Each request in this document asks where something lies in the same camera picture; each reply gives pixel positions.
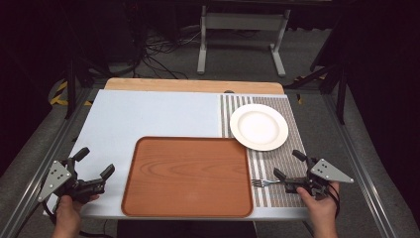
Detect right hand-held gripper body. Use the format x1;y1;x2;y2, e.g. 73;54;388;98
283;157;355;201

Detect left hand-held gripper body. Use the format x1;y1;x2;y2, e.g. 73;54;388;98
37;158;107;204

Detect silver metal fork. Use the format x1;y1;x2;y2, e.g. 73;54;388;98
251;178;282;188

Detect person's left hand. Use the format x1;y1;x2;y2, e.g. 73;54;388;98
51;193;101;238

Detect person's right hand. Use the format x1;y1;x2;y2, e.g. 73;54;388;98
295;180;341;238

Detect striped woven placemat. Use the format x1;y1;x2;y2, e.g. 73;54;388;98
220;93;310;209

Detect white round plate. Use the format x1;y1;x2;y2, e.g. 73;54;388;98
229;103;289;153

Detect yellow black floor tape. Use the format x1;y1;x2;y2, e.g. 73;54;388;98
49;80;94;107

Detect light blue table mat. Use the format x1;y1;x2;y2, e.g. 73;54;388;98
43;88;310;221

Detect brown wooden tray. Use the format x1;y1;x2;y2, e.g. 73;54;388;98
120;136;255;219

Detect grey metal stand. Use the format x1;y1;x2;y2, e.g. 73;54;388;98
196;4;291;78

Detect grey aluminium frame rail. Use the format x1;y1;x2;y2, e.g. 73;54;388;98
0;87;95;238
321;93;397;238

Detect black stand post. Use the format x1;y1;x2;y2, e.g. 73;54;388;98
335;65;350;126
63;56;80;120

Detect bundle of black floor cables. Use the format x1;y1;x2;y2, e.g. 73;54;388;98
142;29;203;80

